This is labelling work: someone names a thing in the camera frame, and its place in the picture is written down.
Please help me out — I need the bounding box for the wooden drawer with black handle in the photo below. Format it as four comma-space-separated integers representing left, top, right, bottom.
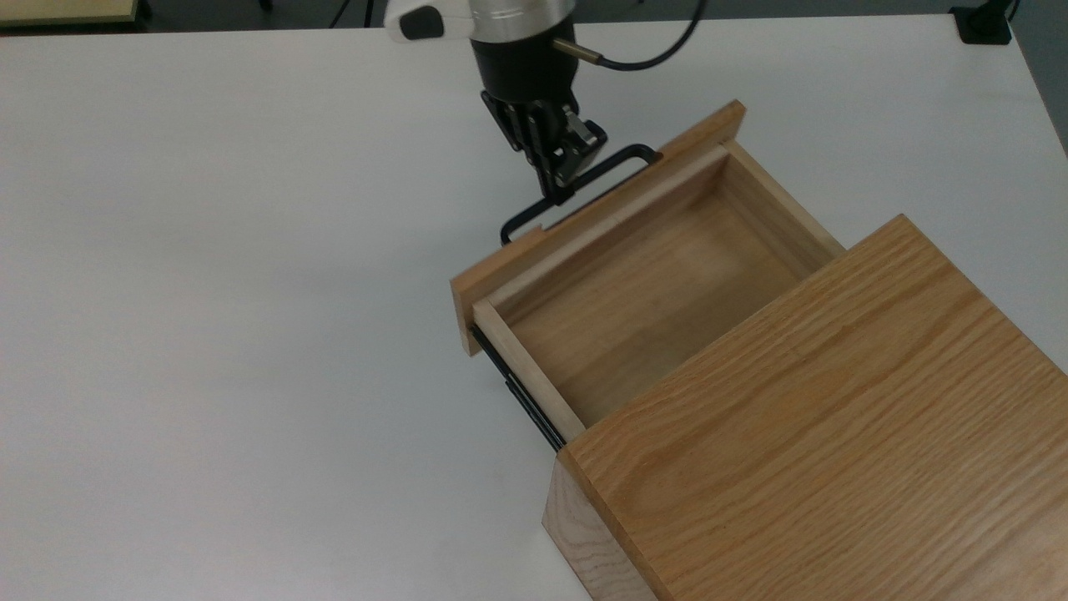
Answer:
450, 100, 849, 452

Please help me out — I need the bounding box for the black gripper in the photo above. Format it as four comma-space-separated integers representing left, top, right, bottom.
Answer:
470, 37, 609, 207

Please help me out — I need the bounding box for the wooden drawer cabinet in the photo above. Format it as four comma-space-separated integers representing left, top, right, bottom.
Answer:
542, 214, 1068, 601

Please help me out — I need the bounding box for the black metal drawer handle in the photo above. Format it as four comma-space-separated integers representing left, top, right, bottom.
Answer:
500, 144, 665, 246

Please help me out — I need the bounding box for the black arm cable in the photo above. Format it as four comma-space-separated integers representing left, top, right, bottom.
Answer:
553, 0, 712, 73

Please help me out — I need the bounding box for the wood-edged side table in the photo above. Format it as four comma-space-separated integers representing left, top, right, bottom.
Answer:
0, 0, 153, 31

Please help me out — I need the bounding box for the black drawer slide rail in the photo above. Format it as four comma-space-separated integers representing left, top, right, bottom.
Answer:
470, 324, 570, 453

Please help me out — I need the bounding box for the black table clamp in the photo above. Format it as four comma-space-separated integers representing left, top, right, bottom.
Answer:
950, 0, 1020, 46

